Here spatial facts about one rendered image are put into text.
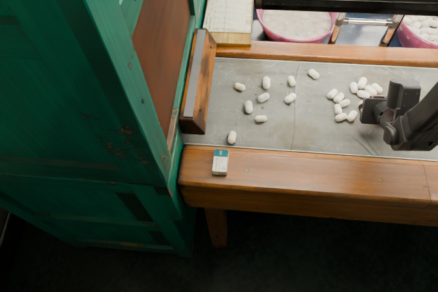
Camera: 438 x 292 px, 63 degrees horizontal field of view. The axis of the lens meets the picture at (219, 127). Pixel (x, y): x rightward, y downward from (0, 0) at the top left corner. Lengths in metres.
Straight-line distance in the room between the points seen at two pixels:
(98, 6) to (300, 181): 0.62
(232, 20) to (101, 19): 0.77
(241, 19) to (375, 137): 0.52
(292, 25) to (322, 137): 0.41
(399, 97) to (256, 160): 0.34
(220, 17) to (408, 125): 0.66
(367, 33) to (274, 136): 0.55
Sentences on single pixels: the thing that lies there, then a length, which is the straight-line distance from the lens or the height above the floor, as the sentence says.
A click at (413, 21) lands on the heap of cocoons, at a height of 0.74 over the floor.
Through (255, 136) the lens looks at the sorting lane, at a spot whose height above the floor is 0.74.
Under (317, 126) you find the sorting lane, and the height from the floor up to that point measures 0.74.
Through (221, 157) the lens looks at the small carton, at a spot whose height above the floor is 0.79.
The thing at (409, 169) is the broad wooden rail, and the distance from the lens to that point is 0.96.
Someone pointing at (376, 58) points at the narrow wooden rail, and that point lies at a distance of 1.13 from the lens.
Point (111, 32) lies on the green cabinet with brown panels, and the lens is 0.43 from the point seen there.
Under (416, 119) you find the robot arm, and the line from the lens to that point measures 0.74.
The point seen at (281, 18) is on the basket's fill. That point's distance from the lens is 1.23.
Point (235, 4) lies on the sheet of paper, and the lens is 1.20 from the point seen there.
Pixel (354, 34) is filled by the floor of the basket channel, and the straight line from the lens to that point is 1.31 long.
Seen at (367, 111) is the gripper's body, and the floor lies 0.82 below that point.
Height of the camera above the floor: 1.56
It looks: 60 degrees down
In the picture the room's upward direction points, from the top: 4 degrees counter-clockwise
